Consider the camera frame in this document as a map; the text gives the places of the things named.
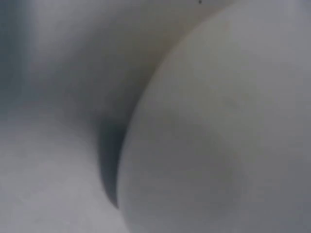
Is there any person's right hand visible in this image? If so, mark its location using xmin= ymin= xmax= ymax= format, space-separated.
xmin=117 ymin=0 xmax=311 ymax=233

